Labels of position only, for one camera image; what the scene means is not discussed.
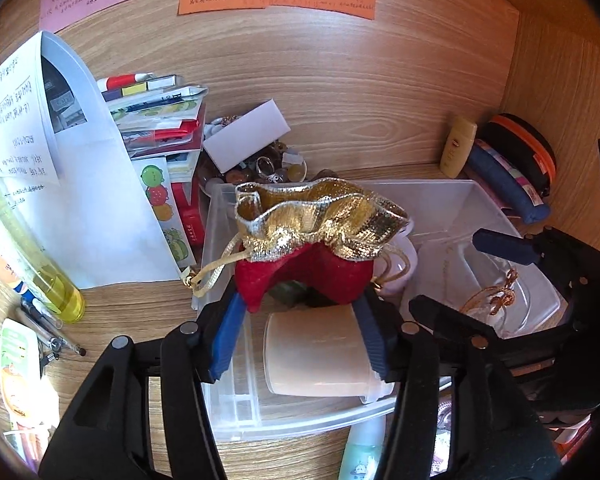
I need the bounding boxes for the yellow-green spray bottle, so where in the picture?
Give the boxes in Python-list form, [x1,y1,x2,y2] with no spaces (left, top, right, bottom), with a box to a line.
[0,157,87,323]

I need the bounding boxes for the wooden desktop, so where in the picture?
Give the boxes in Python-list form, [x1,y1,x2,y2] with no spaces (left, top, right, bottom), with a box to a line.
[0,162,531,480]

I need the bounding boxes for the red and gold drawstring pouch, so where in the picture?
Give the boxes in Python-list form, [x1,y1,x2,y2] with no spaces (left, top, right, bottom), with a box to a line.
[187,177,412,313]

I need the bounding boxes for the black and orange round case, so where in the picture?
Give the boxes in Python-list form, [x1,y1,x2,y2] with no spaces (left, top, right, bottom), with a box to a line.
[480,113,557,198]

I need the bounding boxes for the white bowl with trinkets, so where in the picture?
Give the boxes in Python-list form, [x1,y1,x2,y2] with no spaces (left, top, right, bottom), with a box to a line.
[200,115,341,197]

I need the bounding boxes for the navy pencil case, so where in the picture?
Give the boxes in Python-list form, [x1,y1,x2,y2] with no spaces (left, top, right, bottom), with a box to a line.
[462,140,551,222]

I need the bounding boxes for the fruit sticker sheet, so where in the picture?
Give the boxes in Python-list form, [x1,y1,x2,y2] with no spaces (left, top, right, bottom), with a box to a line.
[130,157,198,273]

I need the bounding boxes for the light green small bottle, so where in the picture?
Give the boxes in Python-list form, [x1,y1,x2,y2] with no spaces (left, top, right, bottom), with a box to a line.
[337,412,387,480]

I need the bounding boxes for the yellow cosmetic tube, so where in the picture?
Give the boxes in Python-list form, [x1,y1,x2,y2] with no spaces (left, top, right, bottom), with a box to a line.
[440,116,478,178]

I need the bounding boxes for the purple highlighter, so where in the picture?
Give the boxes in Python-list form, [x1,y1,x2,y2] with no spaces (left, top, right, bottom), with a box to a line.
[2,427,51,473]

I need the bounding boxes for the white handwritten paper sheets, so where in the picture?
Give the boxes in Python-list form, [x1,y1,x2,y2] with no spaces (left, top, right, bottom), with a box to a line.
[0,30,183,291]

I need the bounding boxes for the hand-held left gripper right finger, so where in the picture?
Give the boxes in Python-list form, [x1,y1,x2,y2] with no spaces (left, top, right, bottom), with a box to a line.
[352,292,563,480]

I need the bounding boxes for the red packet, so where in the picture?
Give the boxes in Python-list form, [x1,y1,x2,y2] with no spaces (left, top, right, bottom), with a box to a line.
[172,180,204,257]

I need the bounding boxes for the clear plastic storage box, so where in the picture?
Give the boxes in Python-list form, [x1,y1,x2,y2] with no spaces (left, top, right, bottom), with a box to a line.
[200,178,563,443]

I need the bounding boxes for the small white cardboard box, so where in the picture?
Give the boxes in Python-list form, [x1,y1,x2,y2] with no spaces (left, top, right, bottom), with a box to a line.
[202,100,291,173]

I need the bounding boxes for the clear bag with gold chain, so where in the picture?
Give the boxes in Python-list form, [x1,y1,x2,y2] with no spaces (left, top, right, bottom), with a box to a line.
[412,240,563,338]

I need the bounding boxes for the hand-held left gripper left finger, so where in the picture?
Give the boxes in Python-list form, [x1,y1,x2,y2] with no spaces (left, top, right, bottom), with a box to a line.
[39,290,246,480]

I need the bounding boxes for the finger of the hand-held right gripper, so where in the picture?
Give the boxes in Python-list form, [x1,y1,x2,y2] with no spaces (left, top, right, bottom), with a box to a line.
[472,228,543,267]
[409,295,506,351]

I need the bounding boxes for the clear pen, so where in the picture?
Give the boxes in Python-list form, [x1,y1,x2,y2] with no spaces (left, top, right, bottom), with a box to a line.
[20,294,65,328]
[16,305,87,358]

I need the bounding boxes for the white plastic jar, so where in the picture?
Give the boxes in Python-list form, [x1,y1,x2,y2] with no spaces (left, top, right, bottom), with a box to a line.
[263,307,396,406]

